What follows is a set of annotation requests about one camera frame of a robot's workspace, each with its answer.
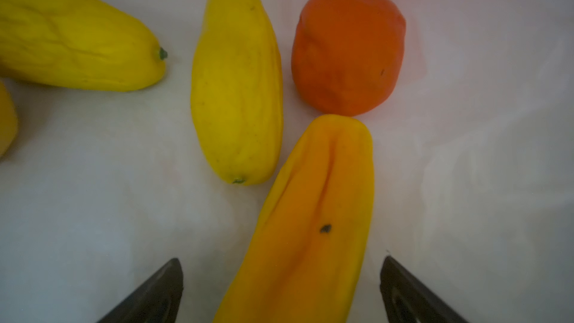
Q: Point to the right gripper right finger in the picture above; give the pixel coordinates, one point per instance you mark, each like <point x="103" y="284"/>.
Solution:
<point x="407" y="299"/>

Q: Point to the translucent white plastic bag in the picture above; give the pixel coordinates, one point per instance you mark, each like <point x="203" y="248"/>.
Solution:
<point x="474" y="173"/>

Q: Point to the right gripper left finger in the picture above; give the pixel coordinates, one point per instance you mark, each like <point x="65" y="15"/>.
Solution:
<point x="155" y="300"/>

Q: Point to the yellow toy banana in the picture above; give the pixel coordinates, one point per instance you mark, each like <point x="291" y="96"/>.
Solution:
<point x="79" y="44"/>
<point x="237" y="91"/>

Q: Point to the small yellow toy fruit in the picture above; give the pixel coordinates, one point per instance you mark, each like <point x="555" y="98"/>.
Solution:
<point x="9" y="120"/>

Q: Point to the round orange toy fruit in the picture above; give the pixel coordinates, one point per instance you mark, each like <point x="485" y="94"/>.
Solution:
<point x="347" y="54"/>

